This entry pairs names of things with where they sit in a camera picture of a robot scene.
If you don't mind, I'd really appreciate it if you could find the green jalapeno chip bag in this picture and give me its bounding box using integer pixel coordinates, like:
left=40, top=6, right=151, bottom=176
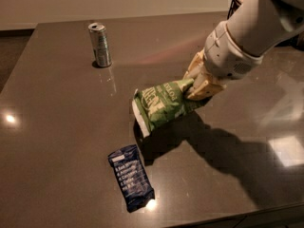
left=131, top=78, right=210, bottom=139

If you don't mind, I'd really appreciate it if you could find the silver green drink can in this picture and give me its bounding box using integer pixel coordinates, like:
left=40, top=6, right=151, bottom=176
left=88, top=22, right=112, bottom=67

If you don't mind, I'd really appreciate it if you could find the blue rxbar blueberry wrapper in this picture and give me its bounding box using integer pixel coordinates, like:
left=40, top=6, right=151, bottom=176
left=108, top=144, right=155, bottom=213

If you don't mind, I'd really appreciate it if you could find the black wire basket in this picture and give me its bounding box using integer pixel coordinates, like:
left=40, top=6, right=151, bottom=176
left=227, top=0, right=245, bottom=18

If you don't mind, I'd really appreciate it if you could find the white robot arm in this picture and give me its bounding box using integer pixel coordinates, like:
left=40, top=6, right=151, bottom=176
left=184, top=0, right=304, bottom=101

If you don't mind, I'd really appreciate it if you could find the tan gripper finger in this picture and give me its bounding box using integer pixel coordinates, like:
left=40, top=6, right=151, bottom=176
left=184, top=67, right=226, bottom=101
left=183, top=50, right=205, bottom=80

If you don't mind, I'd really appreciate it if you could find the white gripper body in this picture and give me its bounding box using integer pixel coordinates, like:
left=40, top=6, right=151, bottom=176
left=203, top=21, right=263, bottom=80

